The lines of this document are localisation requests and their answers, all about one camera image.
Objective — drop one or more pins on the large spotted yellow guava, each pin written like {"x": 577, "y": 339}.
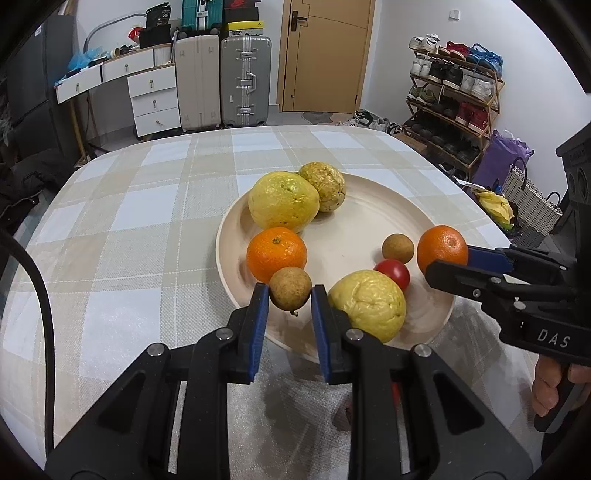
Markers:
{"x": 284, "y": 201}

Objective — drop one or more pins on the smooth yellow round fruit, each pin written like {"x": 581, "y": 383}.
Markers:
{"x": 369, "y": 307}

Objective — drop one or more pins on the purple bag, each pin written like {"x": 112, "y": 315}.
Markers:
{"x": 496, "y": 159}

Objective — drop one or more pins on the pairs of loose sneakers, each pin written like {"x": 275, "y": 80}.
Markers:
{"x": 369, "y": 121}

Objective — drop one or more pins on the black bag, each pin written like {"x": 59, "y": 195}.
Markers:
{"x": 154, "y": 37}

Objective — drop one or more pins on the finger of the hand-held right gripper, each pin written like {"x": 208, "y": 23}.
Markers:
{"x": 461, "y": 277}
{"x": 487, "y": 259}

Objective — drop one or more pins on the cardboard box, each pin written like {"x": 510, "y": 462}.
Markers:
{"x": 414, "y": 142}

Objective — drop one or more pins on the red black shoe box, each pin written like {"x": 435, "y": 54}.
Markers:
{"x": 240, "y": 4}

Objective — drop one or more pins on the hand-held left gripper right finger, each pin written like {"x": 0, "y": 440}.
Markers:
{"x": 322, "y": 337}

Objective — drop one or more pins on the woven grey basket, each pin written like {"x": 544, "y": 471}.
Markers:
{"x": 531, "y": 198}

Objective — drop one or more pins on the cream round plate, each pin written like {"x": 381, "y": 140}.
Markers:
{"x": 351, "y": 221}

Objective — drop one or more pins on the wrinkled yellow fruit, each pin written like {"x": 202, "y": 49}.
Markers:
{"x": 325, "y": 184}

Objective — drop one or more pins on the silver suitcase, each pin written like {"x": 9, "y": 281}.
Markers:
{"x": 244, "y": 81}

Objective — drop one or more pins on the white drawer desk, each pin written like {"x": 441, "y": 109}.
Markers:
{"x": 154, "y": 99}

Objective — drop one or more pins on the black jacket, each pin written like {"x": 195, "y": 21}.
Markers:
{"x": 23, "y": 189}

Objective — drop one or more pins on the teal suitcase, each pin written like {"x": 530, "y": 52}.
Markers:
{"x": 201, "y": 14}

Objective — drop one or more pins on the beige suitcase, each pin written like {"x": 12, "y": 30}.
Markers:
{"x": 198, "y": 83}

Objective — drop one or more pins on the black yellow shoe box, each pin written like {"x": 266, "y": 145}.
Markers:
{"x": 240, "y": 30}

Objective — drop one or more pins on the blue plastic bag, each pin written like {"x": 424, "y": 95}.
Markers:
{"x": 85, "y": 60}

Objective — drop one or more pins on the brown longan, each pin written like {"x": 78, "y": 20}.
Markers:
{"x": 290, "y": 288}
{"x": 398, "y": 248}

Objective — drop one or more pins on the orange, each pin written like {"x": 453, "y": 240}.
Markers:
{"x": 276, "y": 253}
{"x": 442, "y": 249}

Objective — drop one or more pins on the wooden door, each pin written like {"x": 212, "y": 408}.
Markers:
{"x": 323, "y": 55}

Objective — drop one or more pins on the person's right hand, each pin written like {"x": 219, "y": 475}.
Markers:
{"x": 545, "y": 383}

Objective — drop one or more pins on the dark grey refrigerator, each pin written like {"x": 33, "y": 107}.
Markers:
{"x": 41, "y": 83}

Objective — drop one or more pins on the bunch of bananas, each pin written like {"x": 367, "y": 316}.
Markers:
{"x": 494, "y": 205}

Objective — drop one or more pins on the black packet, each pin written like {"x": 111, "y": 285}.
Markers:
{"x": 158, "y": 16}

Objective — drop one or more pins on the wooden shoe rack with shoes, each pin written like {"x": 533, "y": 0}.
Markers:
{"x": 452, "y": 76}

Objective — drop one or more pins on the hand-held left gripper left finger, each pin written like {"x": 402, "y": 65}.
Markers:
{"x": 256, "y": 332}

